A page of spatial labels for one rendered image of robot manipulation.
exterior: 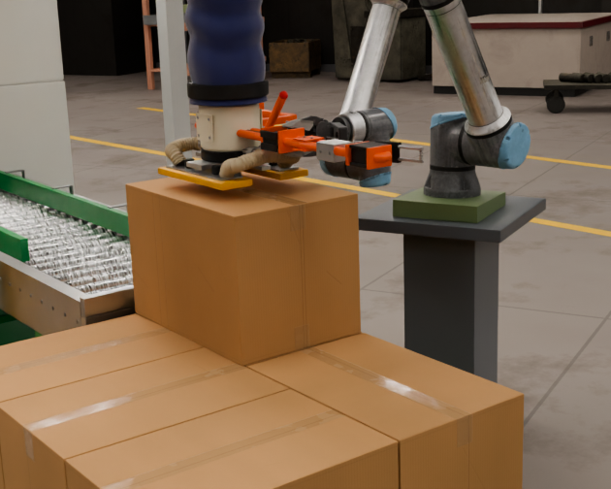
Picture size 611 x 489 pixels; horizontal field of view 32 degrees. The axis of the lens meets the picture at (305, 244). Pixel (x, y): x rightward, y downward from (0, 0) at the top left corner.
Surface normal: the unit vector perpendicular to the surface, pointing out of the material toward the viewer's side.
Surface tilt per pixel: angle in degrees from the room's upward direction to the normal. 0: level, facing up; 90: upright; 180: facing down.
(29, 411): 0
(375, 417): 0
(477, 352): 90
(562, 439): 0
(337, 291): 90
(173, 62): 90
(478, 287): 90
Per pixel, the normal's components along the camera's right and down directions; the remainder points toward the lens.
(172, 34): 0.60, 0.18
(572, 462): -0.04, -0.97
